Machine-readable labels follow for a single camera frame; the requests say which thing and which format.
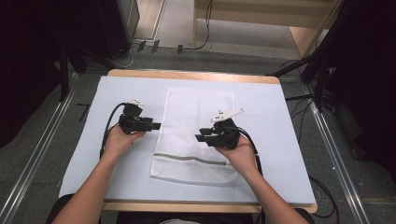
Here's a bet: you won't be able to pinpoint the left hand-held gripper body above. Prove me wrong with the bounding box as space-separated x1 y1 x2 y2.
118 98 153 135

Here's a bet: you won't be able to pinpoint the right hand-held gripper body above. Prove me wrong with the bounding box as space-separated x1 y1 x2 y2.
205 108 245 150

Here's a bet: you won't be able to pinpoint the white mesh laundry bag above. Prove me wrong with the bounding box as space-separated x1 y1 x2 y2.
149 87 240 188

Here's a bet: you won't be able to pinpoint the person's left hand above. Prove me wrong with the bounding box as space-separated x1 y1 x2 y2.
104 124 147 159

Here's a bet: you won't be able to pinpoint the person's right hand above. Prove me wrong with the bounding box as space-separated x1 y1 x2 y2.
214 134 260 180

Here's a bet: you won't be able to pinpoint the wooden table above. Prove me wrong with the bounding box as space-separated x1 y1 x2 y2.
97 68 318 215

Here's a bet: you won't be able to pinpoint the pale blue table mat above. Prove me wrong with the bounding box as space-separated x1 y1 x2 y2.
58 75 317 205

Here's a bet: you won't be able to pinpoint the black metal stand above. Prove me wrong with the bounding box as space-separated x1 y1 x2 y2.
265 0 347 114
58 43 94 103

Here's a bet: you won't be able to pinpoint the black cabinet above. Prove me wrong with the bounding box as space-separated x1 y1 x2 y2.
94 0 141 61

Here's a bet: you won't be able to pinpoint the person's dark clothing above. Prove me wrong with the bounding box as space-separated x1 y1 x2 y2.
45 194 315 224

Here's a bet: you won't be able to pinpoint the light wooden bench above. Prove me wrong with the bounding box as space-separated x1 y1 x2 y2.
191 0 344 59

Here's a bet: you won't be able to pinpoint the left hand-held gripper cable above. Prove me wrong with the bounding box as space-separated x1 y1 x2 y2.
98 102 126 160

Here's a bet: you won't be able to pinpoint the hand-held gripper cable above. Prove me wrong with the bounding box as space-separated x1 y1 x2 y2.
236 126 264 177
98 102 126 160

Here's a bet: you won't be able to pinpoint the right hand-held gripper cable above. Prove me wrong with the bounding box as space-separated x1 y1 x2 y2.
236 126 264 177

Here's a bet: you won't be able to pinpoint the black floor cables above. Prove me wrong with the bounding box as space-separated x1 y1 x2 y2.
279 59 325 144

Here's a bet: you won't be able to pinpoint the metal floor rail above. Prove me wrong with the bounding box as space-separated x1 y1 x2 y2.
303 83 372 224
0 73 80 224

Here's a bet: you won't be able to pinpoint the black hanging cable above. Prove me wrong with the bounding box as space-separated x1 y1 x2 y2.
181 0 214 51

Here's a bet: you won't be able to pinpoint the black floor cable loop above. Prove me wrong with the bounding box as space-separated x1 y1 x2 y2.
307 175 340 219

